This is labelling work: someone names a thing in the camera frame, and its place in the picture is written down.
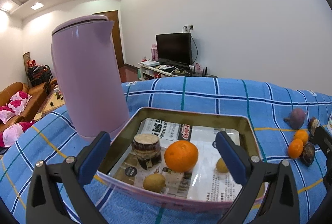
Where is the printed paper liner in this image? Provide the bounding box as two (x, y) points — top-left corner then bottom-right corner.
(107, 118), (241, 202)

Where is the white printed mug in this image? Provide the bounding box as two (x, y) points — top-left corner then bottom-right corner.
(327, 113), (332, 135)

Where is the pink box beside television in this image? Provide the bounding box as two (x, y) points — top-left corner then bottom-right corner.
(151, 44), (158, 61)

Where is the dark clutter rack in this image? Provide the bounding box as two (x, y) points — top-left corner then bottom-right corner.
(26, 60), (53, 87)

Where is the cut sugarcane stump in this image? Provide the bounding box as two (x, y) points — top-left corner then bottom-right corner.
(132, 133), (161, 170)

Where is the small orange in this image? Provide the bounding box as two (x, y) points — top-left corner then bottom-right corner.
(293, 130), (309, 146)
(288, 138), (304, 159)

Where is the purple round fruit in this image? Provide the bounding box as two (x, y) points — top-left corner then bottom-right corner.
(284, 108), (307, 130)

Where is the black wifi router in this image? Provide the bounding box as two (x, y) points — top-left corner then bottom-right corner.
(192, 67), (217, 78)

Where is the white tv stand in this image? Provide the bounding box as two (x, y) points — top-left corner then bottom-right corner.
(138, 62), (192, 81)

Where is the blue plaid tablecloth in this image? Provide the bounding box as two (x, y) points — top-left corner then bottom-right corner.
(1, 77), (331, 223)

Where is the pink floral cushion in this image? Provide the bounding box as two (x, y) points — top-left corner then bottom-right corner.
(0, 121), (35, 148)
(1, 91), (32, 124)

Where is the pink floral cushion front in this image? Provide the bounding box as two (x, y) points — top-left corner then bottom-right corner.
(0, 121), (35, 148)

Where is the pink metal tin tray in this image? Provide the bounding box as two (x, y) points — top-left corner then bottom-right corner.
(97, 107), (260, 212)

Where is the wall power socket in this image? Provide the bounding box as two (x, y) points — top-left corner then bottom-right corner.
(182, 25), (194, 33)

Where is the small cut dark chestnut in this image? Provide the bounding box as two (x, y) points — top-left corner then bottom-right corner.
(307, 117), (320, 136)

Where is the yellow-brown kiwi fruit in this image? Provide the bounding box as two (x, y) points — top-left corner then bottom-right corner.
(143, 173), (166, 193)

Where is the lilac electric kettle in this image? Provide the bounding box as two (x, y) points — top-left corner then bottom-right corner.
(51, 15), (129, 141)

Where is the brown wooden door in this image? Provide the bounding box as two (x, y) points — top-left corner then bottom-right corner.
(94, 10), (124, 68)

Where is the small yellow fruit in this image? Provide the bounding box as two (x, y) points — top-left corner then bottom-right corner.
(216, 158), (228, 173)

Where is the wooden coffee table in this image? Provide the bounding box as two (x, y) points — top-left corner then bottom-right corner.
(34, 85), (65, 121)

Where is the orange leather sofa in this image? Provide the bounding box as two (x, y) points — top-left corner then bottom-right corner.
(1, 79), (56, 132)

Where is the black television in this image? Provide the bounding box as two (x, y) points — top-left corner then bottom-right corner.
(156, 33), (192, 65)

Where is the large orange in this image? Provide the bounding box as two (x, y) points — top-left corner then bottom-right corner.
(164, 140), (199, 173)

